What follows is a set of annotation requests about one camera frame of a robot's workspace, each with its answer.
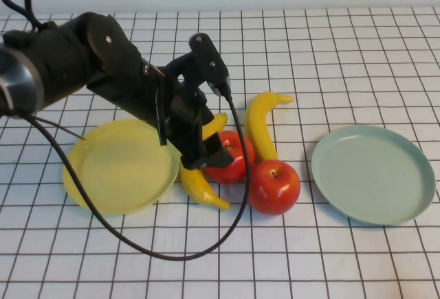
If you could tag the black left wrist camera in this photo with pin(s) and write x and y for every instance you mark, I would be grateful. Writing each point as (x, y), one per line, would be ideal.
(208, 58)

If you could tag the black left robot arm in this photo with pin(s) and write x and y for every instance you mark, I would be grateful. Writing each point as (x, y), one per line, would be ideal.
(62, 62)

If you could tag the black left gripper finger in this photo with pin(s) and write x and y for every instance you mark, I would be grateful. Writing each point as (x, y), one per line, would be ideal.
(216, 151)
(192, 151)

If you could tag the white grid-pattern tablecloth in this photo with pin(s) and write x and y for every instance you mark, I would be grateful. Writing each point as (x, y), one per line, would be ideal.
(309, 55)

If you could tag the pale green round plate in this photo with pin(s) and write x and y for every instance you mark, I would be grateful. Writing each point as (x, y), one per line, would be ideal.
(373, 175)

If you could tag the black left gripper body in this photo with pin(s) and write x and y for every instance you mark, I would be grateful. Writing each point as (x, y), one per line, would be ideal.
(178, 113)

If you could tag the yellow round plate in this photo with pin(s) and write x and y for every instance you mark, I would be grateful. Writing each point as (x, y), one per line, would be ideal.
(130, 175)

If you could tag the yellow banana long stem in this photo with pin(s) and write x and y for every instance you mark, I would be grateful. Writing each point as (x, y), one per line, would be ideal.
(258, 127)

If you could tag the yellow banana green tip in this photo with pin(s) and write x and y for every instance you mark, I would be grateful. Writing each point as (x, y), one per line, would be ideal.
(203, 192)

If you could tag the red apple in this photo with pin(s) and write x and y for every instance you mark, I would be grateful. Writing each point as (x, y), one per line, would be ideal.
(275, 192)
(223, 175)

